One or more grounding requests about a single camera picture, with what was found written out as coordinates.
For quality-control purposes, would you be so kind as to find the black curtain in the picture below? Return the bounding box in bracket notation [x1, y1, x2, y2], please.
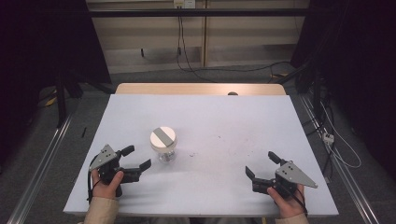
[0, 0, 112, 166]
[290, 0, 396, 181]

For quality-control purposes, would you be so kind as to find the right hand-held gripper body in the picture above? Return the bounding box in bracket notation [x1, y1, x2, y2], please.
[251, 160, 318, 200]

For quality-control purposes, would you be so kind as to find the right hand-held gripper black cable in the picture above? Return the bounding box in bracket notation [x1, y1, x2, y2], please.
[279, 181, 309, 217]

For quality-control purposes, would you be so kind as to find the white table cover sheet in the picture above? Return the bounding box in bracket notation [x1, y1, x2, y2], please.
[63, 93, 340, 217]

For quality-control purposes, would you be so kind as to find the black horizontal metal bar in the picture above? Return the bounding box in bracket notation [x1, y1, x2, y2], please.
[87, 7, 312, 18]

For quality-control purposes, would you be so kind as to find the person's right hand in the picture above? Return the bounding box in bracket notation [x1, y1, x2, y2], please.
[266, 183, 308, 219]

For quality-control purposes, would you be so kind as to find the hand-held gripper black cable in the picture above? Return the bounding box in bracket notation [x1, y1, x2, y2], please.
[279, 181, 309, 217]
[87, 155, 102, 204]

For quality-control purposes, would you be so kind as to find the person's left hand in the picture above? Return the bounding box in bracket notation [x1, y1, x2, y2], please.
[91, 169, 125, 201]

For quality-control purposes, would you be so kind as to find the left hand-held gripper black cable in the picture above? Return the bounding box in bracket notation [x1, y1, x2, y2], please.
[87, 155, 102, 204]

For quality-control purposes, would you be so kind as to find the white wall socket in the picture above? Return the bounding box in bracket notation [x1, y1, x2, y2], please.
[173, 0, 196, 9]

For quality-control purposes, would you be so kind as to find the white power strip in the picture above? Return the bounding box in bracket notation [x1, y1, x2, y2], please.
[322, 132, 335, 146]

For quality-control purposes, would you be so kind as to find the black hanging cable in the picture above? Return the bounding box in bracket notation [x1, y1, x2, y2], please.
[176, 7, 219, 84]

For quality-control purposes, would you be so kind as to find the white cable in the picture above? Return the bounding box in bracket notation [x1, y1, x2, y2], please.
[319, 101, 362, 170]

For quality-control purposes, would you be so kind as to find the metal floor rail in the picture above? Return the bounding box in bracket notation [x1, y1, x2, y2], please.
[6, 113, 74, 224]
[297, 92, 382, 224]

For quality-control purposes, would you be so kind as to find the wooden table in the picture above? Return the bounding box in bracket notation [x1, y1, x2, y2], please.
[115, 82, 287, 96]

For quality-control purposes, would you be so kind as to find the black metal stand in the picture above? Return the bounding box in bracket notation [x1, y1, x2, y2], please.
[312, 66, 323, 123]
[54, 69, 85, 129]

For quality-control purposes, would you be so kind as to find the black floor cable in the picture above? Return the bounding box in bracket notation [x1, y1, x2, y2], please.
[186, 61, 292, 75]

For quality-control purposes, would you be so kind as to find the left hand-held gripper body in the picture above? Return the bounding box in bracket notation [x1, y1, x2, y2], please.
[89, 144, 142, 186]

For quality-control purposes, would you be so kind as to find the bundle of black cables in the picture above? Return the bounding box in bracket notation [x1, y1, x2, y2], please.
[303, 91, 336, 175]

